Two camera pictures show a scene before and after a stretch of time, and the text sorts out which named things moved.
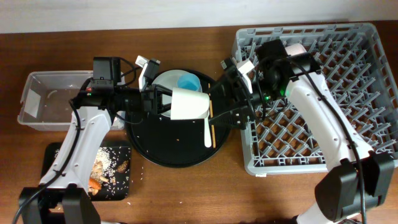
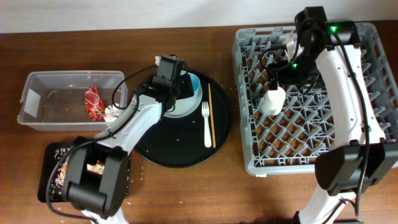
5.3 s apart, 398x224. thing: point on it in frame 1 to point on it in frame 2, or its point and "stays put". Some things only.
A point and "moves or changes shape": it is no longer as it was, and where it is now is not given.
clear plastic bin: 45,103 stays put
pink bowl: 295,48 moves or changes shape
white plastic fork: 208,138 stays put
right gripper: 247,99 to 284,78
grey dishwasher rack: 354,62 stays put
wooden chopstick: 211,116 stays put
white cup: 188,104 to 273,101
